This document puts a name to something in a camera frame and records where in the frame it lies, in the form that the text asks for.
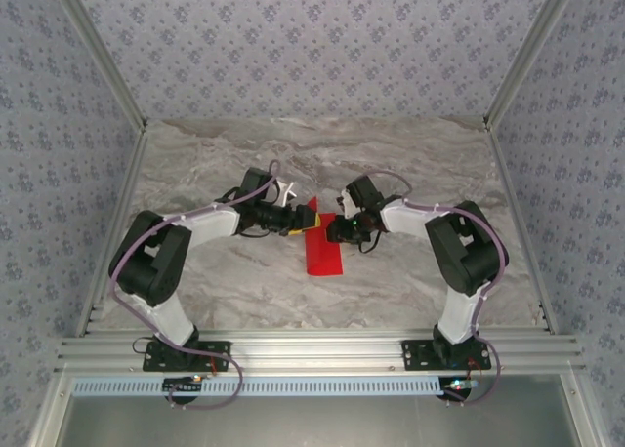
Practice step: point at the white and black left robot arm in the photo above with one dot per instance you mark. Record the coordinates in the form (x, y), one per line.
(146, 261)

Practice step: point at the grey metal panel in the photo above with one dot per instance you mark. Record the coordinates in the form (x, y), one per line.
(317, 425)

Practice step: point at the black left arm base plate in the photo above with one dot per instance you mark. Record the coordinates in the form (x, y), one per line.
(215, 359)

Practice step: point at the black right controller board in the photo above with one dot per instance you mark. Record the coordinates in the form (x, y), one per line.
(456, 384)

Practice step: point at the black left controller board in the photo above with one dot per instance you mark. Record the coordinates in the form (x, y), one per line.
(180, 384)

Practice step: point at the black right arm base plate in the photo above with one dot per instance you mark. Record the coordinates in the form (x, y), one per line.
(415, 356)

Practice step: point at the black controller board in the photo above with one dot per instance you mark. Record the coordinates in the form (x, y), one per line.
(180, 384)
(456, 384)

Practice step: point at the red cloth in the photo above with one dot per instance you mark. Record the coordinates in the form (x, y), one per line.
(324, 256)

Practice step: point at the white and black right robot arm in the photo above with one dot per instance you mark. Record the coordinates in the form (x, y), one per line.
(464, 252)

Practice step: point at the aluminium frame post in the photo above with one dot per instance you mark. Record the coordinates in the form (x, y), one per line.
(532, 52)
(97, 52)

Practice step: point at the aluminium mounting beam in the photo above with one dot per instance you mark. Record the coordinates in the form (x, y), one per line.
(317, 352)

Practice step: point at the aluminium side rail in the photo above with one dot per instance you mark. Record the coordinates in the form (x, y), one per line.
(124, 198)
(512, 198)

